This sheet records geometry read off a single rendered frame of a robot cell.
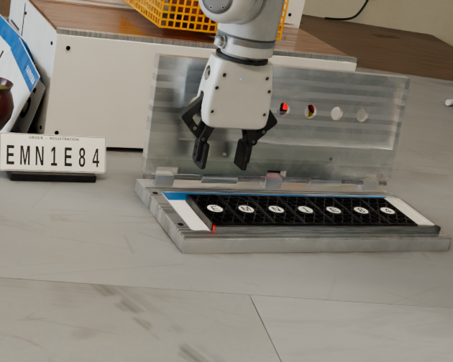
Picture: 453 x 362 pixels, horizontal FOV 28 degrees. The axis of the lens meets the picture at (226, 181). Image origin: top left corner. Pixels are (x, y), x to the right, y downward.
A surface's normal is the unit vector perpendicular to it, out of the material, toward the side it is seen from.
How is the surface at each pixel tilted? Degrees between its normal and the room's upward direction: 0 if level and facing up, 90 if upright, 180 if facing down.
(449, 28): 90
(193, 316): 0
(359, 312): 0
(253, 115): 90
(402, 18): 90
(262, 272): 0
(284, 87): 83
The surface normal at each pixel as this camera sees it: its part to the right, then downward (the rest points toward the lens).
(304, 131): 0.41, 0.28
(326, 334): 0.19, -0.92
